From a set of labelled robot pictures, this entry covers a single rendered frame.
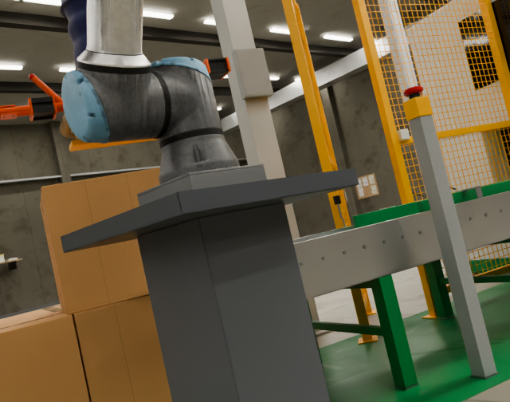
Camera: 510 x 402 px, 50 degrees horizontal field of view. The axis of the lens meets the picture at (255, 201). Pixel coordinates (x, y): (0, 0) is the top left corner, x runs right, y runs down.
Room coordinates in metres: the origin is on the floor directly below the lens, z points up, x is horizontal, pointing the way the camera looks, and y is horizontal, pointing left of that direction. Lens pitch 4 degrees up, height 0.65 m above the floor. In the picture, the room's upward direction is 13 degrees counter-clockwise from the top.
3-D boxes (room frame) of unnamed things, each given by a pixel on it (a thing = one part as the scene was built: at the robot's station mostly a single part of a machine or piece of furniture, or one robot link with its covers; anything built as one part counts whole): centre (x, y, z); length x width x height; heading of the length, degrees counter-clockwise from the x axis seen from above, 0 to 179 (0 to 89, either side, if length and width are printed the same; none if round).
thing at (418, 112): (1.96, -0.64, 0.50); 0.07 x 0.07 x 1.00; 27
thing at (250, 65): (3.30, -0.16, 1.62); 0.20 x 0.05 x 0.30; 117
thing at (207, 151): (1.27, 0.11, 0.86); 0.19 x 0.19 x 0.10
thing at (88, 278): (1.97, 0.43, 0.74); 0.60 x 0.40 x 0.40; 113
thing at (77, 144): (2.06, 0.46, 1.14); 0.34 x 0.10 x 0.05; 116
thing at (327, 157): (3.24, -0.48, 1.05); 0.87 x 0.10 x 2.10; 169
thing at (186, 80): (1.26, 0.12, 0.99); 0.17 x 0.15 x 0.18; 129
